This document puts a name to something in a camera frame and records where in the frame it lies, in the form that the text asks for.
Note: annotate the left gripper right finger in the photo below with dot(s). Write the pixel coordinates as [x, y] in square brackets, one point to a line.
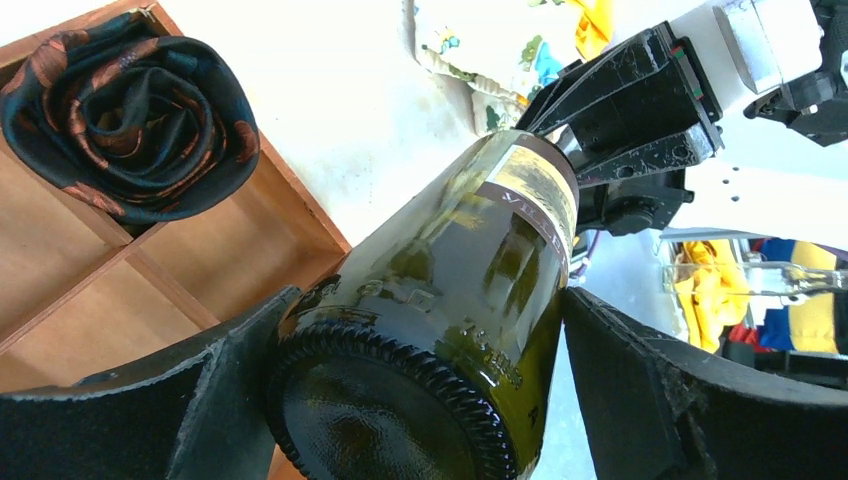
[655, 407]

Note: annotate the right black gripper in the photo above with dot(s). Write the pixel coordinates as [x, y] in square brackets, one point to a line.
[635, 118]

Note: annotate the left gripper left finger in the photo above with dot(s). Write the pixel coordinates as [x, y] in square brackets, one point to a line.
[192, 410]

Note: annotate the wooden compartment tray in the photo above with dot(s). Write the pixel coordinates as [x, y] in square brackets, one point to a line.
[81, 293]

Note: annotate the dark wine bottle beige label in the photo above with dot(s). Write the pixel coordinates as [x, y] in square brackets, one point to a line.
[428, 352]

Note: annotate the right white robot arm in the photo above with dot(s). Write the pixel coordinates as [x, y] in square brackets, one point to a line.
[783, 169]

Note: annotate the yellow cloth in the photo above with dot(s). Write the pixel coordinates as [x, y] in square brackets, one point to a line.
[712, 291]

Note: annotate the dinosaur print white cloth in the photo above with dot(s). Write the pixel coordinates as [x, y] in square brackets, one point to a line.
[506, 52]

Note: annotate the rolled tie orange pattern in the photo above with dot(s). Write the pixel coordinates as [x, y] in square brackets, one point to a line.
[148, 128]

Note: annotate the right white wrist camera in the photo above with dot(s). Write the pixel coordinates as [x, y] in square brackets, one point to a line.
[771, 42]

